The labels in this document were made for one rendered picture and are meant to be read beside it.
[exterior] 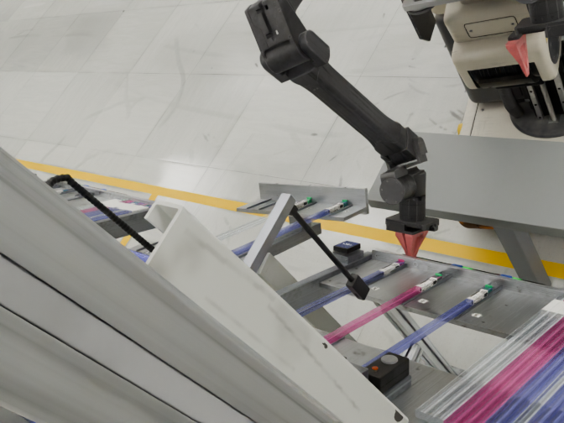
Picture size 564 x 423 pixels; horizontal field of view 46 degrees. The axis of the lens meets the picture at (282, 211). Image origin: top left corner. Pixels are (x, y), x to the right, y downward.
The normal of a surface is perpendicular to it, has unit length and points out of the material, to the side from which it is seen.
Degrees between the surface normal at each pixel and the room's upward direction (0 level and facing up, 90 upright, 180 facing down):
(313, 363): 90
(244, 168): 0
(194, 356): 90
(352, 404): 90
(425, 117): 0
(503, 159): 0
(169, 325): 90
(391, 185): 46
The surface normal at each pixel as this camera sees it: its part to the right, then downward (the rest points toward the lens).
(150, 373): 0.74, 0.15
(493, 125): -0.49, -0.55
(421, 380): -0.04, -0.97
